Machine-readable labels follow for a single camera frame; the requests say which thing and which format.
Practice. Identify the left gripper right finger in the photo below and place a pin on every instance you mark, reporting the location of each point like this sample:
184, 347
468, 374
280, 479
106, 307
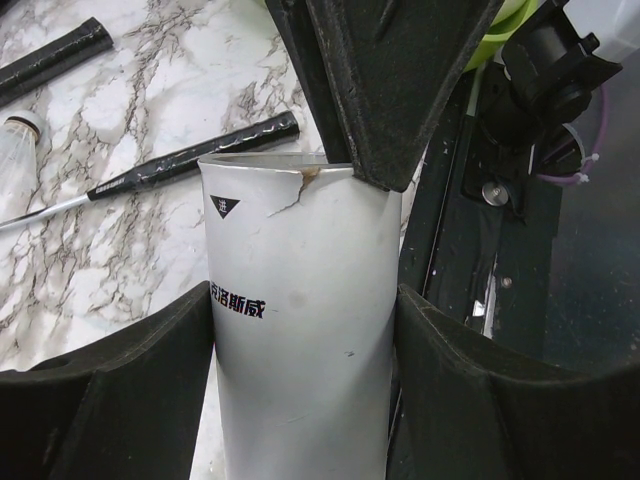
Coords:
478, 410

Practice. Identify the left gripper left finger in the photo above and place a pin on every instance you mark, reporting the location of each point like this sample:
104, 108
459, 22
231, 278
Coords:
127, 406

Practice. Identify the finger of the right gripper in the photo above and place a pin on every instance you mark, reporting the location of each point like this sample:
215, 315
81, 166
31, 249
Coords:
377, 74

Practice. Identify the white shuttlecock tube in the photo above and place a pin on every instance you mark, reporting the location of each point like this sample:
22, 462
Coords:
303, 264

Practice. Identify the white feather shuttlecock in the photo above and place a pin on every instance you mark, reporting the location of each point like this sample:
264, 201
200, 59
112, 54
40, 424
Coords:
21, 133

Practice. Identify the lower badminton racket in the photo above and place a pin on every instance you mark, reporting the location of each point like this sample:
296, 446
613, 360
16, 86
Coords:
281, 128

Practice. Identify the badminton racket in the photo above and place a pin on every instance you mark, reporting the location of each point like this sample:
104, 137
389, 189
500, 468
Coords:
37, 68
281, 128

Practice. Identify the upper badminton racket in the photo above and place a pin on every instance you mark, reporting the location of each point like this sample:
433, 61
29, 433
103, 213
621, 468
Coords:
37, 68

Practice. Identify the green vegetable tray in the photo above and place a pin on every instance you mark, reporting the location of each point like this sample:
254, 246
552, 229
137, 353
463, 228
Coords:
511, 15

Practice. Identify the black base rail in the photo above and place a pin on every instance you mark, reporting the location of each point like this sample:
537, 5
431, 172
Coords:
475, 248

